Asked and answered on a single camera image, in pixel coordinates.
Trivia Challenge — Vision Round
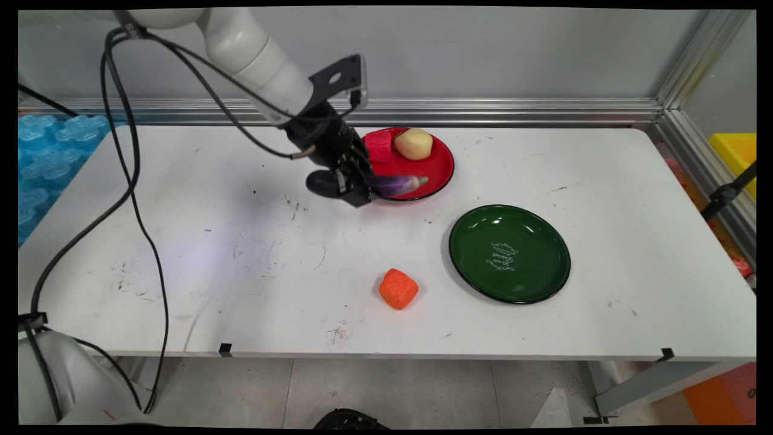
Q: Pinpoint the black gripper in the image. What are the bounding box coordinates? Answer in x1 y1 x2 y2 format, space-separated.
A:
284 101 379 209

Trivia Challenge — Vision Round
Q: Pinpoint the aluminium frame rail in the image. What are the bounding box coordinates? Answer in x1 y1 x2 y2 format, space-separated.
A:
655 109 757 266
18 98 665 127

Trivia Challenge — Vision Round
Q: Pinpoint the yellow bin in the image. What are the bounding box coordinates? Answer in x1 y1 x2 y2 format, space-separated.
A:
708 133 757 200

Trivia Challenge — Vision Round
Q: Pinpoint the aluminium frame post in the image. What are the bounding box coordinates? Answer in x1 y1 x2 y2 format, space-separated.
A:
655 9 755 111

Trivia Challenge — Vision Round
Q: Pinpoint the black cable with metal plug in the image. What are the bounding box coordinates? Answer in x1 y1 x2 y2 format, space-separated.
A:
130 27 363 161

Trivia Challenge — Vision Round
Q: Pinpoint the blue foam mat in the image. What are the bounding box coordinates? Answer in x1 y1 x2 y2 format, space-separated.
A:
18 114 112 245

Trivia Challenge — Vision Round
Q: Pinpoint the black round object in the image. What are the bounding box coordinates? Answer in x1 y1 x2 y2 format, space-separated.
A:
314 409 390 430

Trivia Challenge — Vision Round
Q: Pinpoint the orange toy fruit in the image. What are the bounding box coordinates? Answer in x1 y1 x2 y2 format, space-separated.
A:
379 269 420 311

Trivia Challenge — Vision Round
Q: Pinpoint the yellow toy potato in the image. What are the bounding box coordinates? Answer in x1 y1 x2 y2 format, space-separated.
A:
394 128 434 161

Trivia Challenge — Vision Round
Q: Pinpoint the red plate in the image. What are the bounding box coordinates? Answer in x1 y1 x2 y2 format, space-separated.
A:
361 127 455 202

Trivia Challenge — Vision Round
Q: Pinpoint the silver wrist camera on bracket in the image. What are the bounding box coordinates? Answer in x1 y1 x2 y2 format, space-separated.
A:
309 54 368 113

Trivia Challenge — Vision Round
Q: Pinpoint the red toy cube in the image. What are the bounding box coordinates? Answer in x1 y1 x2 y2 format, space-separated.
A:
362 130 393 164

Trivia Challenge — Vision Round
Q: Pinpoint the grey table leg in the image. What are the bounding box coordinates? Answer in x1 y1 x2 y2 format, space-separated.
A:
583 361 725 425
115 356 165 414

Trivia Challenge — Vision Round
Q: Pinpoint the long black cable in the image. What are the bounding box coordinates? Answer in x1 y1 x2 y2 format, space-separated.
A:
24 27 171 414

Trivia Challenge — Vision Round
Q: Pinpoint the purple toy eggplant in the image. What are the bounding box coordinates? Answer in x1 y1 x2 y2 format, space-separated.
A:
305 171 429 200

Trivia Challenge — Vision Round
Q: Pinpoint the green plate with white print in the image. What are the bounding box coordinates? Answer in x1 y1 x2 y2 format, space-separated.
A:
448 204 572 305

